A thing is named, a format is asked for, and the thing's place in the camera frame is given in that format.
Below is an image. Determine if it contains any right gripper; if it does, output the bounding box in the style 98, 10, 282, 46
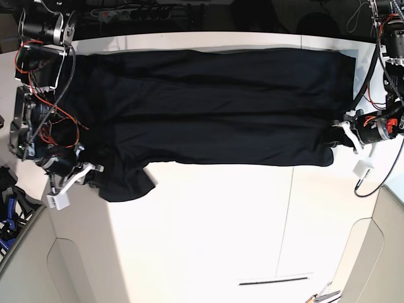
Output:
34, 143, 104, 193

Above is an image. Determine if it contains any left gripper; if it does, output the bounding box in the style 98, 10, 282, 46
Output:
328, 105, 403, 155

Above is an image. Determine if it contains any black T-shirt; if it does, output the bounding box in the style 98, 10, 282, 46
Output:
60, 48, 356, 202

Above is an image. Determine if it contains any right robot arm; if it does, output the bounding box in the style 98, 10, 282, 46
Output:
8, 1, 104, 194

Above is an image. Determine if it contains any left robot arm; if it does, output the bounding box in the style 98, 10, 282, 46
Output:
326, 1, 403, 154

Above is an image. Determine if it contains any blue black clutter pile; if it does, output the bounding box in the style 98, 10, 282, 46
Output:
1, 166, 41, 259

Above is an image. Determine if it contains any grey tool at edge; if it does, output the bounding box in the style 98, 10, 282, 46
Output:
306, 290, 341, 303

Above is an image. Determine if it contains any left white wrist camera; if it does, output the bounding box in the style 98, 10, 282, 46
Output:
353, 159, 374, 179

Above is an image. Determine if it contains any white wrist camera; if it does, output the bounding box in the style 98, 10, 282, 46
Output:
46, 193, 70, 210
353, 159, 374, 179

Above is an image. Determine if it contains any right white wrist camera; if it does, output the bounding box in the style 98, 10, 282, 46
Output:
46, 193, 70, 210

